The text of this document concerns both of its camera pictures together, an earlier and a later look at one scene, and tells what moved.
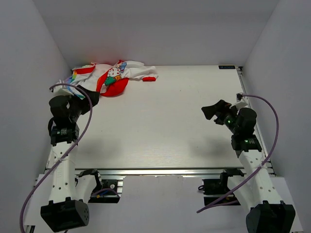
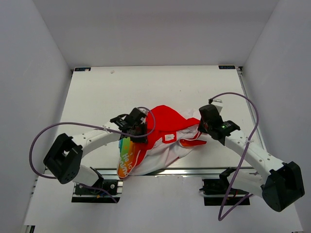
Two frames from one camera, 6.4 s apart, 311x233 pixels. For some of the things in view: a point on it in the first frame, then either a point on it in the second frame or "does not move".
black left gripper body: (78, 107) → (139, 130)
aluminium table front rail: (160, 172) does not move
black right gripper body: (228, 117) → (203, 127)
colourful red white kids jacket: (111, 80) → (167, 132)
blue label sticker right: (226, 67) does not move
